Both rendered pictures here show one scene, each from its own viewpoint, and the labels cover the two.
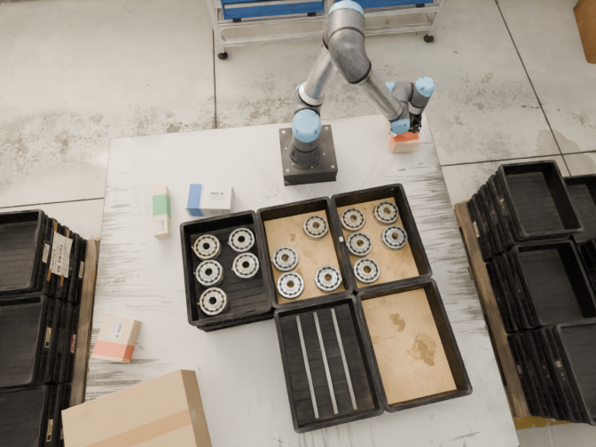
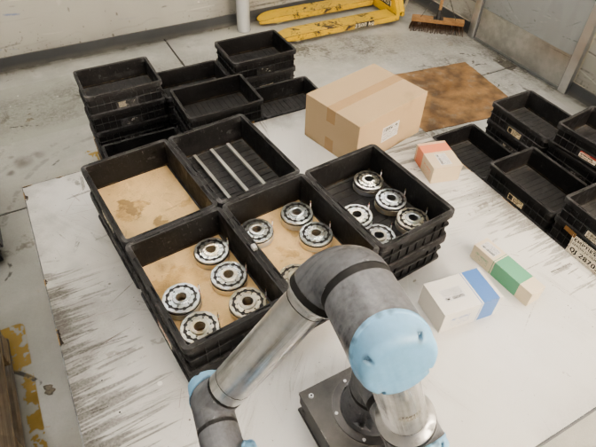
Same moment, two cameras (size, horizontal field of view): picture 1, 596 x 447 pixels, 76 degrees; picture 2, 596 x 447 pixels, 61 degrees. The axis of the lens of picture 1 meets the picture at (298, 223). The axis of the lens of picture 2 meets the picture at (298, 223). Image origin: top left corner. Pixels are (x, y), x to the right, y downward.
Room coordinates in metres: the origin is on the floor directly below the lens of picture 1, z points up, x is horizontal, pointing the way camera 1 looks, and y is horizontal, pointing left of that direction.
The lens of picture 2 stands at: (1.40, -0.44, 1.99)
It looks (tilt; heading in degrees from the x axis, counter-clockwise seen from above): 45 degrees down; 156
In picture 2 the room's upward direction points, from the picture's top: 2 degrees clockwise
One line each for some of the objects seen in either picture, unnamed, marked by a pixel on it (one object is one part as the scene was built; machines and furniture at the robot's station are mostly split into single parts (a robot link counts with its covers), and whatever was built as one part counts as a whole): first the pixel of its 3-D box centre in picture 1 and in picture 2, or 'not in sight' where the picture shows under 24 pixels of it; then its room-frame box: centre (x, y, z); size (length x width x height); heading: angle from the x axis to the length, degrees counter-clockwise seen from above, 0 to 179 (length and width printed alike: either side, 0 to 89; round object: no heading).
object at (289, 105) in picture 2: not in sight; (286, 121); (-0.89, 0.49, 0.31); 0.40 x 0.30 x 0.34; 95
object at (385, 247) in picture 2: (223, 264); (377, 192); (0.40, 0.28, 0.92); 0.40 x 0.30 x 0.02; 11
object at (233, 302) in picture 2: (353, 218); (247, 302); (0.61, -0.23, 0.86); 0.10 x 0.10 x 0.01
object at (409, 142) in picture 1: (402, 134); not in sight; (1.09, -0.51, 0.76); 0.16 x 0.12 x 0.07; 5
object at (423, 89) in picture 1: (421, 91); not in sight; (1.07, -0.51, 1.07); 0.09 x 0.08 x 0.11; 87
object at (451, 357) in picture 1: (407, 342); (150, 199); (0.12, -0.39, 0.87); 0.40 x 0.30 x 0.11; 11
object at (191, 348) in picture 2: (379, 235); (204, 272); (0.52, -0.31, 0.92); 0.40 x 0.30 x 0.02; 11
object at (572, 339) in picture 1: (572, 370); not in sight; (0.03, -1.28, 0.37); 0.40 x 0.30 x 0.45; 5
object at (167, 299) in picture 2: (395, 236); (181, 298); (0.53, -0.39, 0.86); 0.10 x 0.10 x 0.01
